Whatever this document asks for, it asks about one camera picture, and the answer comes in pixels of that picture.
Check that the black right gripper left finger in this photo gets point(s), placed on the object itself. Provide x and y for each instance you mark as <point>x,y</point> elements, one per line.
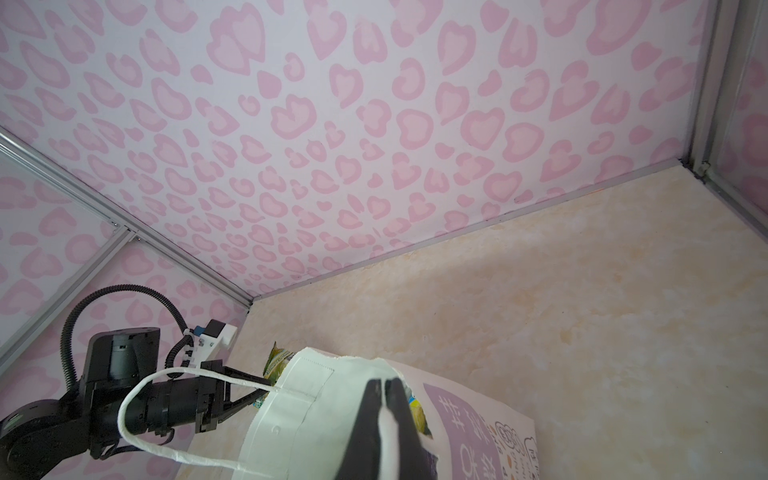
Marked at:
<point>361,460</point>

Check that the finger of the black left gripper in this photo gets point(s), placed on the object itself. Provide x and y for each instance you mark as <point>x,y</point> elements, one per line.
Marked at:
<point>231,407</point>
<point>217,366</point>

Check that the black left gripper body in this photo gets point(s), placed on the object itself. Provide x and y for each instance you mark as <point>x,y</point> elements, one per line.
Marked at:
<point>198,401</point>

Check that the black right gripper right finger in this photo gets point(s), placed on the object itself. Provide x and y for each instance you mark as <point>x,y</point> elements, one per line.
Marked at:
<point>403,454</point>

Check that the white printed paper bag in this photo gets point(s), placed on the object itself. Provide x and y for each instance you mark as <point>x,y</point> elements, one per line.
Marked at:
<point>302,429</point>

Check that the green Fox's spring tea packet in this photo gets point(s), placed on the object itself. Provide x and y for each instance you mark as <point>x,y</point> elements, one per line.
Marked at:
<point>417,413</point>

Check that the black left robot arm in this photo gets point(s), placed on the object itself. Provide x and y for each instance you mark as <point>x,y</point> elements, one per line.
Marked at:
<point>39,436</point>

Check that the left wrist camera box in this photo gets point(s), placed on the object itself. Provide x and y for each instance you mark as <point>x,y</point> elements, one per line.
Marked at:
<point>211,342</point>

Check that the diagonal aluminium frame bar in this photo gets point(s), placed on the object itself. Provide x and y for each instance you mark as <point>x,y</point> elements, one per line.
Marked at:
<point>21,340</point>

